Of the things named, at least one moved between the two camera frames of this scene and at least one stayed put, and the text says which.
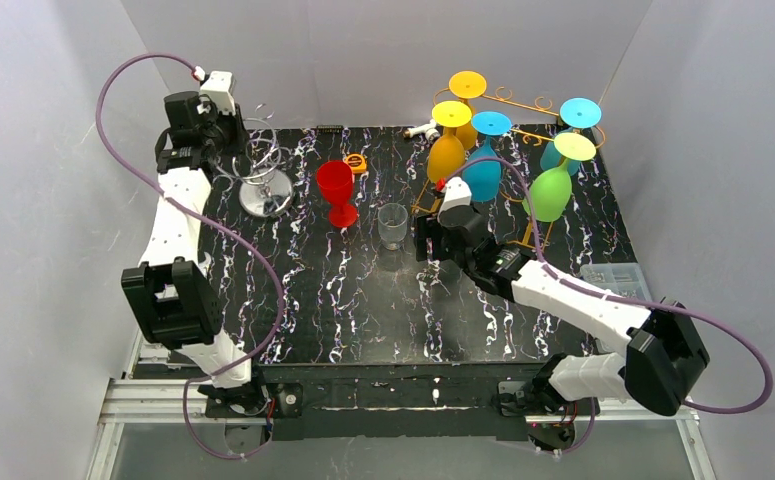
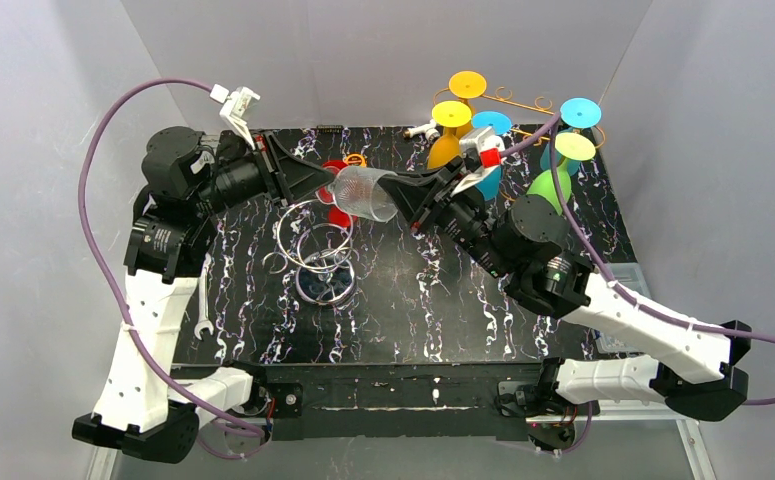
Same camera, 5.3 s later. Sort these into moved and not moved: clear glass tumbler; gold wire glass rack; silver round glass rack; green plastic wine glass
Moved: clear glass tumbler; silver round glass rack
Not moved: gold wire glass rack; green plastic wine glass
